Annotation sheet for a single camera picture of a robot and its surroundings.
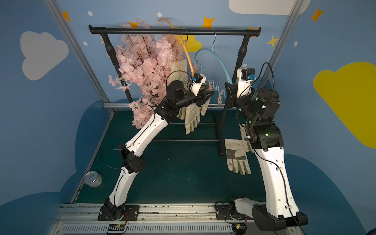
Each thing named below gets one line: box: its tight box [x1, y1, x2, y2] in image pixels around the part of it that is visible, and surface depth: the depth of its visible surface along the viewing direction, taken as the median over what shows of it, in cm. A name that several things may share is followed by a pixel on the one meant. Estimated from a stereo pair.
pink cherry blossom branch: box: [108, 19, 185, 129], surface depth 75 cm
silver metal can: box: [84, 170, 103, 188], surface depth 82 cm
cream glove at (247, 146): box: [238, 123, 256, 154], surface depth 106 cm
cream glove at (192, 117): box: [185, 102, 201, 135], surface depth 90 cm
